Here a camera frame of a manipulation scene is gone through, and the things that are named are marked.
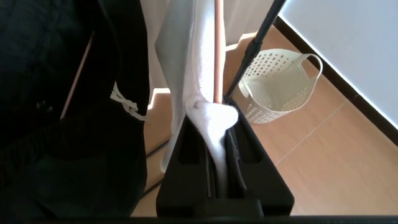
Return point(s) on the black clothes rack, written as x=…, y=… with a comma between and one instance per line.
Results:
x=255, y=43

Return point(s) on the white laundry basket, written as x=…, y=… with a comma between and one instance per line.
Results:
x=280, y=87

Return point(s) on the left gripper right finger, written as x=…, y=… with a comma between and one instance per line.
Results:
x=264, y=186

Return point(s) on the pink clothes hanger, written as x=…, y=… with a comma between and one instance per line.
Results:
x=76, y=74
x=218, y=49

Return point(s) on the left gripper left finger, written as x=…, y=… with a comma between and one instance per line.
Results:
x=183, y=180

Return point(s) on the white garment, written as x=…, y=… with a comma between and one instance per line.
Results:
x=189, y=62

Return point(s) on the black shorts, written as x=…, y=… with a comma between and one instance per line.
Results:
x=62, y=124

